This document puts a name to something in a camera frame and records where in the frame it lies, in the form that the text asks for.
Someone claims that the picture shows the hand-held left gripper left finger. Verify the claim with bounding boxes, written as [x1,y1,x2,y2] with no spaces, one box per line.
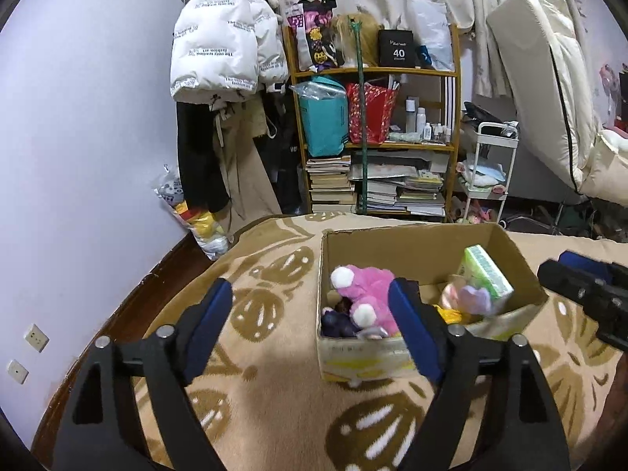
[51,277,234,471]

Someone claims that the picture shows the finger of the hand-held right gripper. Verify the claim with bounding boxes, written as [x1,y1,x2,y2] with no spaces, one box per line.
[537,260,606,316]
[558,250,628,283]

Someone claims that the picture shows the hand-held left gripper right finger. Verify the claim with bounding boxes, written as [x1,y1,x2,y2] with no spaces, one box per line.
[387,277,572,471]

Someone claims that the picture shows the yellow plush toy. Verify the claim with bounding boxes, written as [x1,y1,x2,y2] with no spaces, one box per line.
[432,304,467,325]

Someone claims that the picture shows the cardboard box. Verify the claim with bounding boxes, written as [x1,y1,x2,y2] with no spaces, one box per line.
[316,222,549,384]

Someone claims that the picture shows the pale pink plush toy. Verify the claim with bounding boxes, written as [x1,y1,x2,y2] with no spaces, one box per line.
[440,275,494,316]

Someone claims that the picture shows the green tissue pack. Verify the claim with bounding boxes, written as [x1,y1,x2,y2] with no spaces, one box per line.
[456,245,515,305]

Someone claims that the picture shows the purple plush doll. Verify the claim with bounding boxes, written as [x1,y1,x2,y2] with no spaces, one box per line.
[321,307,403,339]

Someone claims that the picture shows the clear bag of toys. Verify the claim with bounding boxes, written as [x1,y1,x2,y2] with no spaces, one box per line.
[154,164,234,261]

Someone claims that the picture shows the beige floral blanket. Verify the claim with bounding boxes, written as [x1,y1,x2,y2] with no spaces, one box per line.
[132,211,628,471]

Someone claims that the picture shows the white trolley cart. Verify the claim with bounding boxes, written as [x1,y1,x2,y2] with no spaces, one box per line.
[454,122,520,226]

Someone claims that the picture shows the pile of papers and magazines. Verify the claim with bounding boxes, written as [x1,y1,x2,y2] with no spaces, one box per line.
[348,152,447,217]

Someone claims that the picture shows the beige hanging coat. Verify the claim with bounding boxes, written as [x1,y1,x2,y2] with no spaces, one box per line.
[213,98,283,226]

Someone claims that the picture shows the black hanging garment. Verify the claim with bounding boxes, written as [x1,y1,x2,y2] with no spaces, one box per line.
[177,102,230,212]

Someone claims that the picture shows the dark hanging coat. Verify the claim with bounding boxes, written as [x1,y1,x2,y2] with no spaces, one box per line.
[255,93,307,217]

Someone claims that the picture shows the green pole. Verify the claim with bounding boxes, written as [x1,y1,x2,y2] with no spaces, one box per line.
[349,16,371,215]

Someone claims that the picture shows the cream folded mattress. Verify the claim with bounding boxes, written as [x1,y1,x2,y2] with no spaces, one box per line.
[486,0,628,202]

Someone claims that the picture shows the wooden shelf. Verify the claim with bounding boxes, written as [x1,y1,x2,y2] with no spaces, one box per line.
[282,24,462,221]

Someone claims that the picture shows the group of toiletry bottles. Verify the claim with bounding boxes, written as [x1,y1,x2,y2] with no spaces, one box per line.
[392,95,455,145]

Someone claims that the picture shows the red gift bag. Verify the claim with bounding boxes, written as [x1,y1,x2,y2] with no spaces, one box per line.
[346,83,398,145]

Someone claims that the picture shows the teal bag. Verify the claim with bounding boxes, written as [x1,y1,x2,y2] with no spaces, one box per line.
[298,77,348,158]

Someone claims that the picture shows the white plastic bag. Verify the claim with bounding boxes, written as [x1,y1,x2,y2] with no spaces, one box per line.
[409,0,455,72]

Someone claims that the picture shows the white puffer jacket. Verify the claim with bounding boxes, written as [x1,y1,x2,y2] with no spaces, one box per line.
[170,0,290,105]

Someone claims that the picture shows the black box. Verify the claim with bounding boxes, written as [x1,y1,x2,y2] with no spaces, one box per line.
[378,29,417,68]

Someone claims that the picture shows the tan furry plush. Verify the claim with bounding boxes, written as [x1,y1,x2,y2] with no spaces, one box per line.
[334,14,384,68]

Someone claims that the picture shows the black pink patterned bag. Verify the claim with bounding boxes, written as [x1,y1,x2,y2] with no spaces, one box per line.
[287,1,344,72]

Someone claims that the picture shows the wall socket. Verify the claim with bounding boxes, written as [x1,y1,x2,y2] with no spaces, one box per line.
[24,324,50,352]
[6,359,29,386]

